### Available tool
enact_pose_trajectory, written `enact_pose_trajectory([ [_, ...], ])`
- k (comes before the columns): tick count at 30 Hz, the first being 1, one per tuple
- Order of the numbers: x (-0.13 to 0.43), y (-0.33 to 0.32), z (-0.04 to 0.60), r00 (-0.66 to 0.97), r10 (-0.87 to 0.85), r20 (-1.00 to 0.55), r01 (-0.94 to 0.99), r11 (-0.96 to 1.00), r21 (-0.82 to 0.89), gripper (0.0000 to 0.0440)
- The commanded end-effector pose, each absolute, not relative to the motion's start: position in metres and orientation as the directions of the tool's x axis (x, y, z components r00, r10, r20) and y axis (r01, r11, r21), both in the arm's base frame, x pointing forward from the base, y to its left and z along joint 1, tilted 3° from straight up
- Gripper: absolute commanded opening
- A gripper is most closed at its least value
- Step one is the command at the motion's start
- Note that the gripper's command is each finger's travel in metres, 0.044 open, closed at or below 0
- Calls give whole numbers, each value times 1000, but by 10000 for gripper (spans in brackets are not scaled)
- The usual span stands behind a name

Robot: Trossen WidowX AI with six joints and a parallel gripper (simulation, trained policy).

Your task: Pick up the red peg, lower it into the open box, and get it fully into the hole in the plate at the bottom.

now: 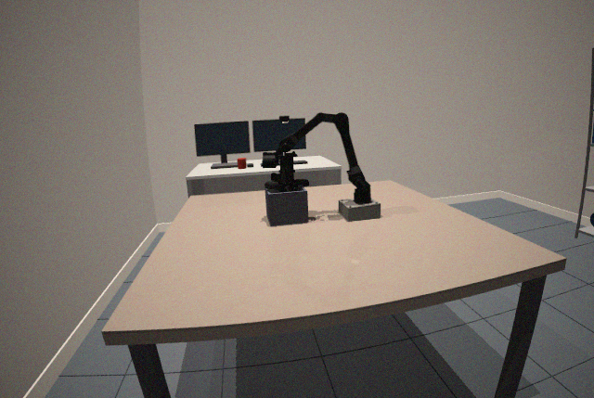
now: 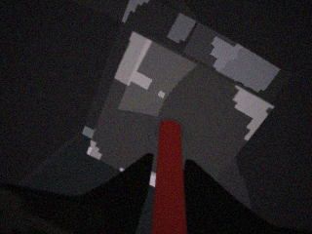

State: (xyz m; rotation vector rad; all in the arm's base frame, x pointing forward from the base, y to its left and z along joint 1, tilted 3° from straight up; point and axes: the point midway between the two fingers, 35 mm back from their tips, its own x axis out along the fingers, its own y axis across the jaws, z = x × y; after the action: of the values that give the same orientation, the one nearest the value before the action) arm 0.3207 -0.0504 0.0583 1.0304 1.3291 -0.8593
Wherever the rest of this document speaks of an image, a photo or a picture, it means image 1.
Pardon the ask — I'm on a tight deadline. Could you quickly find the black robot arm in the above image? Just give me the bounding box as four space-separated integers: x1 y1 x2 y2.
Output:
262 112 373 205

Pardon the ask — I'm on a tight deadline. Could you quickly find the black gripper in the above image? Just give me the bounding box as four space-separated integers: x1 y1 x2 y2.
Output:
265 167 309 193

